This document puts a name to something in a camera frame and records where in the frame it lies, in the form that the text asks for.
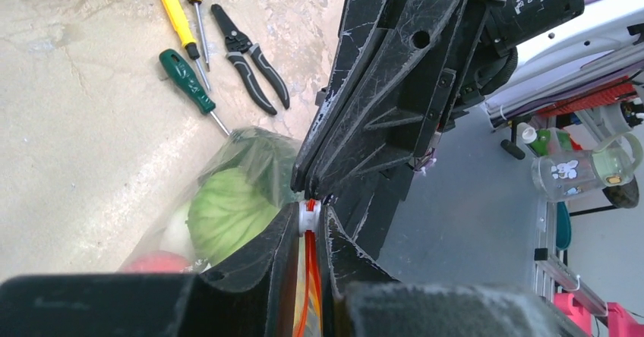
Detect aluminium frame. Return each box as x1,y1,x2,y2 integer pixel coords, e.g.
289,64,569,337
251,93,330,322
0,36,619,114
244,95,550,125
534,203,608,321

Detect yellow handled screwdriver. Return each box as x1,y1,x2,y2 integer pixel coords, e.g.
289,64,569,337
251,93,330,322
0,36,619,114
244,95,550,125
161,0,211,91

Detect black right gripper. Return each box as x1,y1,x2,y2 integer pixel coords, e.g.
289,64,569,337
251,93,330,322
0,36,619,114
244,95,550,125
291,0,585,200

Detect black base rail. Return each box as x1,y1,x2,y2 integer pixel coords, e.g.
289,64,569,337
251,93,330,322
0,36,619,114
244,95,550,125
332,164,415,260

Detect green handled screwdriver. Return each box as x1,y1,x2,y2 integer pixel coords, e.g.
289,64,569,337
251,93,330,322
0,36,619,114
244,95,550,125
159,49,230,136

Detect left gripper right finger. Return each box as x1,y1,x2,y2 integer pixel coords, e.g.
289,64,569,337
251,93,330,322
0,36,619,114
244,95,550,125
319,206,585,336

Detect black pliers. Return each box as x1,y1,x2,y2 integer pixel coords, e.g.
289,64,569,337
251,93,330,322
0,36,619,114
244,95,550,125
210,3,292,117

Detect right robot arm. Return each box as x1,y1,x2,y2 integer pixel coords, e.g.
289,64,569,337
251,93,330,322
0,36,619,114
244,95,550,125
290,0,643,200

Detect pink plastic part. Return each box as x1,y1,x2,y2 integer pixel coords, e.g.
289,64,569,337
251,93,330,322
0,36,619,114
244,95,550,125
553,291,644,337

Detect clear zip top bag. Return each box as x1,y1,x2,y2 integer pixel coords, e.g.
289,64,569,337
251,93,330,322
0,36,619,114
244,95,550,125
118,125,323,337

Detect clear glass cup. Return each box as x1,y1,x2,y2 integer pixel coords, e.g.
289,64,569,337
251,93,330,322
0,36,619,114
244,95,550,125
531,133,643,203

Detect green cabbage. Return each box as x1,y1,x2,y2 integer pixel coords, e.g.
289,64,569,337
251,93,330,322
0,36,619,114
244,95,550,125
186,127,301,266

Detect pink peach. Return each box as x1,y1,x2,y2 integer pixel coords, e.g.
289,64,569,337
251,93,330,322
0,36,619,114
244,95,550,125
121,250,191,273

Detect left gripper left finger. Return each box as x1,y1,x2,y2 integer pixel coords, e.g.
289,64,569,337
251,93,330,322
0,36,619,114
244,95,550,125
1,203,299,336

